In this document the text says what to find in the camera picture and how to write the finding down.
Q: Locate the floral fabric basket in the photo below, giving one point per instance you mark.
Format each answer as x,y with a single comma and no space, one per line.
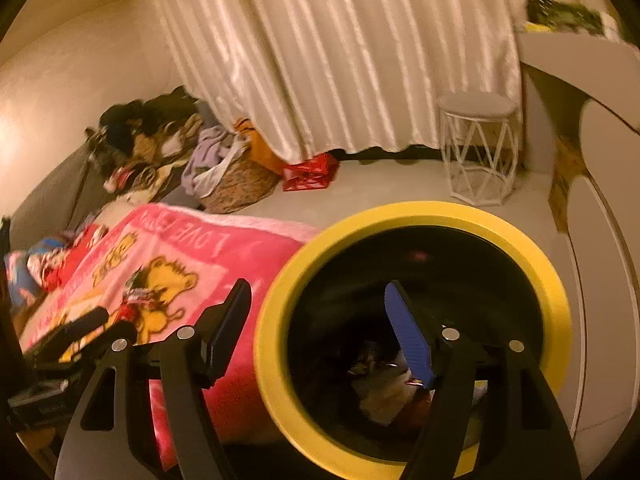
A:
240,185

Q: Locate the orange bag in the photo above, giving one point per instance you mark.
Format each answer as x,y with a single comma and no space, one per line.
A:
262,150

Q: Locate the pile of dark clothes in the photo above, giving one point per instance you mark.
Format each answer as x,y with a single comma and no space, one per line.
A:
150,130

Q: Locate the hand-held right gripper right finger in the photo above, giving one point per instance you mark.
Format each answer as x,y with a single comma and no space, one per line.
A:
409,337

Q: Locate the red shopping bag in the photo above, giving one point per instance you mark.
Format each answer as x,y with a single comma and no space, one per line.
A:
310,172

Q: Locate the pink printed blanket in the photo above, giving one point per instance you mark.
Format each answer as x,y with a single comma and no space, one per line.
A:
240,255

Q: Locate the cream satin curtain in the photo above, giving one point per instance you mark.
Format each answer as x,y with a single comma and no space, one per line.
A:
340,50

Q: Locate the white cabinet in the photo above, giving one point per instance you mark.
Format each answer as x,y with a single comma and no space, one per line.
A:
600,210

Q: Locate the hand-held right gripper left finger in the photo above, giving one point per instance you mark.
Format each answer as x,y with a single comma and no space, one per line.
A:
230,327

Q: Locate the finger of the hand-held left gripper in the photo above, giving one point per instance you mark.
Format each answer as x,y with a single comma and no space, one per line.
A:
70,327
107,340

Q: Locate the dark green printed packet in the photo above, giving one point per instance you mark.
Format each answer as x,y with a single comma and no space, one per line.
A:
565,12

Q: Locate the crumpled pale wrapper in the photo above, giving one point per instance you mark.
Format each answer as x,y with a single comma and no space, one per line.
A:
382,395

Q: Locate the colourful crumpled wrappers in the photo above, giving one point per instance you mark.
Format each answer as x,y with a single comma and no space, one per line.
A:
136,302

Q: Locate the yellow-rimmed black bin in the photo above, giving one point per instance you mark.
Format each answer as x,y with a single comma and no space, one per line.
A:
280,320

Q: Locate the blue and red printed cloth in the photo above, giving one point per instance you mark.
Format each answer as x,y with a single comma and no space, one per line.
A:
35,265

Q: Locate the grey sofa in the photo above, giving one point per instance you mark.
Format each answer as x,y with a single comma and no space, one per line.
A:
50,200

